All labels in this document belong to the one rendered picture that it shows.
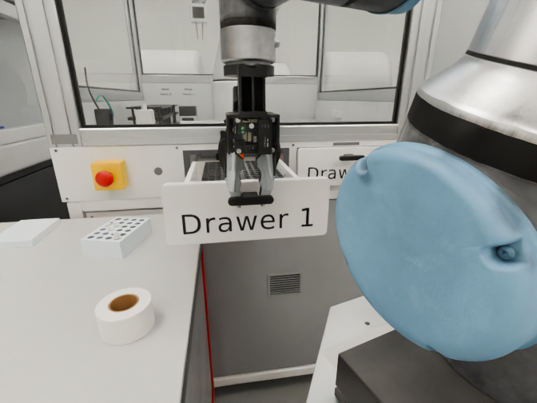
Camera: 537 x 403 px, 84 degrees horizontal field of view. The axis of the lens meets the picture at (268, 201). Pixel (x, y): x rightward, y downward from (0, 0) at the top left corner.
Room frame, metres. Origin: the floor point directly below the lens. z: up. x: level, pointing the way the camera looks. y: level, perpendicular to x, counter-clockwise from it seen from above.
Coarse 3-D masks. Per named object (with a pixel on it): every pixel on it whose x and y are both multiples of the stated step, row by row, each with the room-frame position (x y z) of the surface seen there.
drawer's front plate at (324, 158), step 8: (304, 152) 0.83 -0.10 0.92; (312, 152) 0.84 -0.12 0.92; (320, 152) 0.84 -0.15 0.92; (328, 152) 0.85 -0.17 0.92; (336, 152) 0.85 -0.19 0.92; (344, 152) 0.85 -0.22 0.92; (352, 152) 0.86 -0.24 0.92; (360, 152) 0.86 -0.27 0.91; (368, 152) 0.86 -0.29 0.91; (304, 160) 0.83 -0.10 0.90; (312, 160) 0.84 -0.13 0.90; (320, 160) 0.84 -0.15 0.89; (328, 160) 0.85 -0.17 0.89; (336, 160) 0.85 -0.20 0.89; (304, 168) 0.83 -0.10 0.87; (320, 168) 0.84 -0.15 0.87; (328, 168) 0.85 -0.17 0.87; (336, 168) 0.85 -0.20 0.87; (344, 168) 0.85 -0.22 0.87; (304, 176) 0.83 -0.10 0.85; (312, 176) 0.84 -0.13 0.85; (320, 176) 0.84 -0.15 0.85; (336, 176) 0.85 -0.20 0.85; (336, 184) 0.85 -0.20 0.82
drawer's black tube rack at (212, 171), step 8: (208, 168) 0.72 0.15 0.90; (216, 168) 0.72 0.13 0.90; (248, 168) 0.72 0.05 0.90; (256, 168) 0.72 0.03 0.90; (208, 176) 0.64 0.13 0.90; (216, 176) 0.64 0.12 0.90; (224, 176) 0.65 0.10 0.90; (240, 176) 0.64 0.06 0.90; (248, 176) 0.64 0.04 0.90; (256, 176) 0.64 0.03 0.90; (280, 176) 0.64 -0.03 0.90
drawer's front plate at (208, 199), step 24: (168, 192) 0.47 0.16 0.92; (192, 192) 0.47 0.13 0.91; (216, 192) 0.48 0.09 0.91; (288, 192) 0.50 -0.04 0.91; (312, 192) 0.51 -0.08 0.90; (168, 216) 0.47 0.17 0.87; (216, 216) 0.48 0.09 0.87; (240, 216) 0.49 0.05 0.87; (288, 216) 0.50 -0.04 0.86; (312, 216) 0.51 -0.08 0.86; (168, 240) 0.47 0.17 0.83; (192, 240) 0.47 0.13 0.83; (216, 240) 0.48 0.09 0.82; (240, 240) 0.49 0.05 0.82
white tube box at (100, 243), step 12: (120, 228) 0.59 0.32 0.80; (132, 228) 0.59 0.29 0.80; (144, 228) 0.61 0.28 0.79; (84, 240) 0.53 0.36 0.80; (96, 240) 0.53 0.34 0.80; (108, 240) 0.53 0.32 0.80; (120, 240) 0.53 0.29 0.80; (132, 240) 0.56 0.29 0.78; (84, 252) 0.53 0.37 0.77; (96, 252) 0.53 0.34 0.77; (108, 252) 0.53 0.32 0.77; (120, 252) 0.52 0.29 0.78
